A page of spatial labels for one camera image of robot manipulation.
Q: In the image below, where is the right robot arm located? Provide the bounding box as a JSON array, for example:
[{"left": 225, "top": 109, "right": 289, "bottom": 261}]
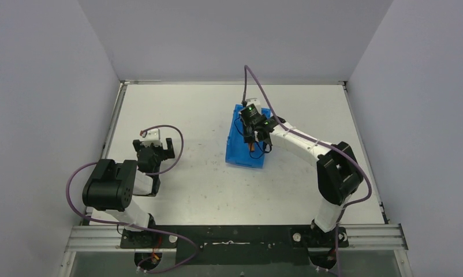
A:
[{"left": 238, "top": 104, "right": 364, "bottom": 248}]

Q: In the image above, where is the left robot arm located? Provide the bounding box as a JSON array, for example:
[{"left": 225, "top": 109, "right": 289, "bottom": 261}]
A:
[{"left": 82, "top": 138, "right": 176, "bottom": 248}]

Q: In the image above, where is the blue plastic bin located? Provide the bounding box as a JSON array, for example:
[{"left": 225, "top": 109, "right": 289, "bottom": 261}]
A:
[{"left": 225, "top": 104, "right": 265, "bottom": 169}]

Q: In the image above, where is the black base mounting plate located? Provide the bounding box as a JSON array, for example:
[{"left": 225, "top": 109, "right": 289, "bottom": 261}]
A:
[{"left": 120, "top": 225, "right": 349, "bottom": 269}]

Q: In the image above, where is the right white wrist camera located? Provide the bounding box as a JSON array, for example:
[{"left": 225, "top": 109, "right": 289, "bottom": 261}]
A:
[{"left": 245, "top": 98, "right": 262, "bottom": 110}]

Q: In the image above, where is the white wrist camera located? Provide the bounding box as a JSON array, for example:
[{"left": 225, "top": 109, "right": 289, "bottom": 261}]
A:
[
  {"left": 140, "top": 128, "right": 162, "bottom": 146},
  {"left": 245, "top": 98, "right": 262, "bottom": 110}
]

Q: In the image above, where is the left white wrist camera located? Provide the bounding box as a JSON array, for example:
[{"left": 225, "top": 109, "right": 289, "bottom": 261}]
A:
[{"left": 140, "top": 128, "right": 162, "bottom": 146}]

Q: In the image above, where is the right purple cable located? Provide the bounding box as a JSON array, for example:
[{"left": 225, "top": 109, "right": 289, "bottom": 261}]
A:
[{"left": 244, "top": 65, "right": 372, "bottom": 277}]

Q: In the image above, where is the purple cable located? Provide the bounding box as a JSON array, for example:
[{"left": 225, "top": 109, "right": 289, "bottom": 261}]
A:
[
  {"left": 65, "top": 124, "right": 199, "bottom": 275},
  {"left": 244, "top": 65, "right": 372, "bottom": 277}
]

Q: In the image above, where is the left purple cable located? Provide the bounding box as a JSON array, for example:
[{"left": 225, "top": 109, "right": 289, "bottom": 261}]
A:
[{"left": 65, "top": 124, "right": 199, "bottom": 275}]

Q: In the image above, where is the aluminium frame rail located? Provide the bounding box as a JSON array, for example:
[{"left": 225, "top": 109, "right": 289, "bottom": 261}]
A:
[{"left": 65, "top": 224, "right": 408, "bottom": 252}]

